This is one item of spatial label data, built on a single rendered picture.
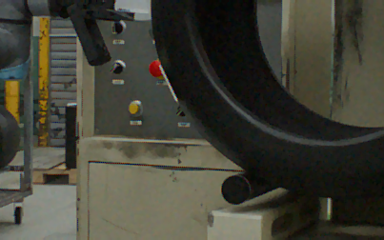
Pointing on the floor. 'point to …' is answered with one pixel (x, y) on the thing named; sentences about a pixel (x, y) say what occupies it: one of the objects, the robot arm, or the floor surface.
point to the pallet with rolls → (67, 164)
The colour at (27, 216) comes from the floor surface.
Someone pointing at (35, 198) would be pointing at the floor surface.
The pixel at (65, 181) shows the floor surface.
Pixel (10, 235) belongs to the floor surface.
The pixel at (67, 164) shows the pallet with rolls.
